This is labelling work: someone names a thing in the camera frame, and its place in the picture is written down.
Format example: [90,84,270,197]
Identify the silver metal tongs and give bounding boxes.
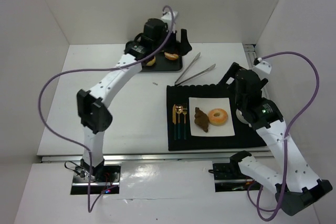
[174,52,216,86]

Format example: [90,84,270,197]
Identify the glazed ring donut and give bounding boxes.
[207,108,228,126]

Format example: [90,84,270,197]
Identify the dark chocolate bread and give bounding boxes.
[194,107,209,133]

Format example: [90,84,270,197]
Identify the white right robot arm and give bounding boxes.
[221,61,333,216]

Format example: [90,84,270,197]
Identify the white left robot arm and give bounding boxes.
[77,17,192,178]

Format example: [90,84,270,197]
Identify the black bread tray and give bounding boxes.
[124,40,183,73]

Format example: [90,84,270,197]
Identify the cream sandwich bun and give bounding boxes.
[164,52,179,61]

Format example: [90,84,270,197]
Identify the white square plate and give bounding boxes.
[188,97,235,137]

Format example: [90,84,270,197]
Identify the white cup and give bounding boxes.
[236,109,248,124]

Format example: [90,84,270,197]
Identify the gold fork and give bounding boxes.
[182,103,187,140]

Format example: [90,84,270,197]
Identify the gold spoon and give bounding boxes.
[175,104,183,139]

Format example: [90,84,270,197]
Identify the gold knife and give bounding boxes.
[172,104,177,140]

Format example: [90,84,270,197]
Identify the black scalloped placemat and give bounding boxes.
[166,84,266,151]

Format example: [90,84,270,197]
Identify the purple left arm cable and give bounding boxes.
[38,5,177,213]

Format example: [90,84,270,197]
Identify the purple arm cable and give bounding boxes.
[38,5,177,213]
[247,51,321,221]

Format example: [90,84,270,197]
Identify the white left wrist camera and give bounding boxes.
[161,11,179,26]

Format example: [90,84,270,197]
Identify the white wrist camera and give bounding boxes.
[252,58,271,75]
[161,11,179,26]

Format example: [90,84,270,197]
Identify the ring donut on tray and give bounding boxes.
[145,56,156,67]

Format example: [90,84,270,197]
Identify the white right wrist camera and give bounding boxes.
[252,58,271,75]

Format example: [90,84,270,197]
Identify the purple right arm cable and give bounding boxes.
[247,51,321,221]

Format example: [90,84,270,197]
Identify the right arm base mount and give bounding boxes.
[208,163,260,193]

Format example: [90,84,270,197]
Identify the aluminium table edge rail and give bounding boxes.
[40,153,279,164]

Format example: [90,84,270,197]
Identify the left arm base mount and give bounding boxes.
[65,157,122,195]

